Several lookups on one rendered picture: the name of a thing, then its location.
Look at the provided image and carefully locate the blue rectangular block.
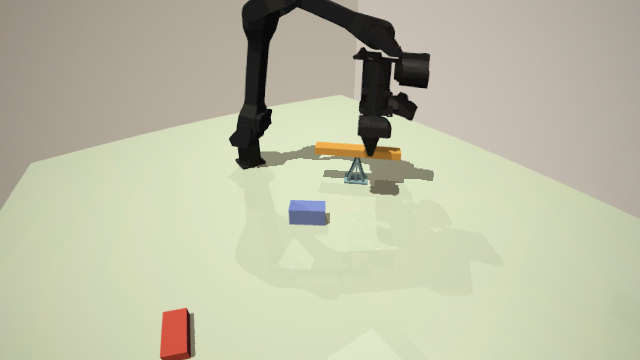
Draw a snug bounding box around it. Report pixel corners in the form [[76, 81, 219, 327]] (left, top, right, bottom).
[[288, 200, 326, 226]]

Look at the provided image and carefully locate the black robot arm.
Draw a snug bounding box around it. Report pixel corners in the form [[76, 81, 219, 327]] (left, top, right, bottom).
[[229, 0, 430, 169]]

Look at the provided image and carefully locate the red rectangular block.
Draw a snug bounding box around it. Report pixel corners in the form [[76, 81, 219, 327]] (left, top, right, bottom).
[[160, 308, 191, 360]]

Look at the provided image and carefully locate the orange bar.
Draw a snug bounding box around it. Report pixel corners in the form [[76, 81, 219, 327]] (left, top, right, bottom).
[[315, 142, 402, 160]]

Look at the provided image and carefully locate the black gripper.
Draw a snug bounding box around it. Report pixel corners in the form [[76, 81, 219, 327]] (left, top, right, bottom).
[[357, 82, 392, 156]]

